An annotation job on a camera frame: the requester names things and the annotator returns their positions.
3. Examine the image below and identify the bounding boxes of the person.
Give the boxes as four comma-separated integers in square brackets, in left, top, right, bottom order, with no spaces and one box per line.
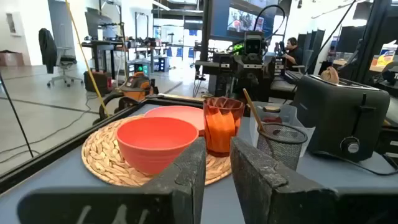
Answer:
[281,37,304,72]

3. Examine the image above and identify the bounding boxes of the black vacuum hose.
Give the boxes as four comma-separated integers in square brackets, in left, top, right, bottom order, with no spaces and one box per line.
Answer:
[98,90,144,121]

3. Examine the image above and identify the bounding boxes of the black toaster cord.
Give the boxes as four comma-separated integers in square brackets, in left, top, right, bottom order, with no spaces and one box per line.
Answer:
[310,150,398,177]

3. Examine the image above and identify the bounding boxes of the orange-red bowl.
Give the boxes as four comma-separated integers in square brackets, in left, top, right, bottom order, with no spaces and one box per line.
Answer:
[115,116,200,177]

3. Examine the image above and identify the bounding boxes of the large wall monitor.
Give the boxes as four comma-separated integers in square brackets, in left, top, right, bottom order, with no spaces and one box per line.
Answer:
[210,0,292,41]

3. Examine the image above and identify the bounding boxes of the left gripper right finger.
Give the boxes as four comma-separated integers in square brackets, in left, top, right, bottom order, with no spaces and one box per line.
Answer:
[229,136,398,224]

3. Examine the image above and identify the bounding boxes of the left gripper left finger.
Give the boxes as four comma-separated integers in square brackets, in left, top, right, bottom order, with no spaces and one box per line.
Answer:
[17,136,208,224]

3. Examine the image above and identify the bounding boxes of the orange faceted glass cup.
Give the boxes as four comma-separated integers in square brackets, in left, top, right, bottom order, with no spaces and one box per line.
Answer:
[202,96,246,158]

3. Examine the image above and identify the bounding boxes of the grey office chair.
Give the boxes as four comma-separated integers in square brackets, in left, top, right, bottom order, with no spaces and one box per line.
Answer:
[46,45,85,88]

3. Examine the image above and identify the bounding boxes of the dark jacket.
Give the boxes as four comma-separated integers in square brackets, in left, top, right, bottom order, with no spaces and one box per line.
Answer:
[38,27,58,75]

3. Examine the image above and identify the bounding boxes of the round woven placemat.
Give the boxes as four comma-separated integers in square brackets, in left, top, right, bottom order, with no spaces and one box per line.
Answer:
[81,114,233,188]

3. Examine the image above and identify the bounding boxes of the black partition panel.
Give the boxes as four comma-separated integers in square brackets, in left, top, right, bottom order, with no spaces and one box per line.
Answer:
[297,29,326,68]

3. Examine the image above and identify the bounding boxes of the black upright frame post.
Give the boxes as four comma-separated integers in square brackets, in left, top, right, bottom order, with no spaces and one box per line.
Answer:
[351,0,393,85]

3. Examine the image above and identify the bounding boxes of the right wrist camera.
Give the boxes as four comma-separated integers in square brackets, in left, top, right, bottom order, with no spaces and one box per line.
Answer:
[243,30,266,57]

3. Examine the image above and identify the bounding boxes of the grey desk chair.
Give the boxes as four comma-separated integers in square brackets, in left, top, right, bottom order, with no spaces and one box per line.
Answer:
[292,49,315,75]

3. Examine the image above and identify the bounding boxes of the orange shop vacuum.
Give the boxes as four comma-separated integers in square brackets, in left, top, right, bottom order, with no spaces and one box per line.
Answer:
[119,71,159,101]

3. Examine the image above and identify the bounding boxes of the red and black case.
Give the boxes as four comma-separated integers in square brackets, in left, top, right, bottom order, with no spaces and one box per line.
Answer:
[83,70,113,94]

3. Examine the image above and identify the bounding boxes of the black mesh pen cup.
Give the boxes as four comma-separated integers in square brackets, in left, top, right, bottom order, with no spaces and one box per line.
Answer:
[256,122,308,172]

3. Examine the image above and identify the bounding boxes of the clear plastic bin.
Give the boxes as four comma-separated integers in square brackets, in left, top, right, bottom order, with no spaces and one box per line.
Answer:
[248,101,317,158]

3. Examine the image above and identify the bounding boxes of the black standing desk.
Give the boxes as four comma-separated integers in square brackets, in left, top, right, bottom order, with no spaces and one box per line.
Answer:
[81,39,131,80]

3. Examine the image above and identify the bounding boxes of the brown bread piece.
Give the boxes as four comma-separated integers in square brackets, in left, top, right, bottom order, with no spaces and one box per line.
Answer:
[320,66,340,85]

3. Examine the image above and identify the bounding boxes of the black toaster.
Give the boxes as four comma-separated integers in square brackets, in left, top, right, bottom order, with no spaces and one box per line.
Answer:
[292,73,391,162]

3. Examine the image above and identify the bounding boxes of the yellow hanging cable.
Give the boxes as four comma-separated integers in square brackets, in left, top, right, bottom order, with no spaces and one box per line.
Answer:
[64,0,110,118]

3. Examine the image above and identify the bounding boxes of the thin black cable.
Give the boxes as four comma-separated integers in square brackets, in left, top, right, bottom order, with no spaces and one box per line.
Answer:
[305,0,358,75]

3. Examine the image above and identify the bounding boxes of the wooden spoon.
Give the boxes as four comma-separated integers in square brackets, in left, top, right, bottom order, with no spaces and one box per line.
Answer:
[242,88,265,133]

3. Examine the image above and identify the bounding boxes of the cardboard box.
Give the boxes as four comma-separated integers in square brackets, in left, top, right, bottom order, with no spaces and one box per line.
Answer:
[0,49,25,67]

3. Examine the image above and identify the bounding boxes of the pink plate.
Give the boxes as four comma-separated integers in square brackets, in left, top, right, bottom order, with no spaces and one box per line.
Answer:
[144,105,206,137]

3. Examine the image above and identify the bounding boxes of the thin black rod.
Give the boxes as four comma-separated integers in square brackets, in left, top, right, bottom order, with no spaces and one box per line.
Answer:
[0,73,34,158]

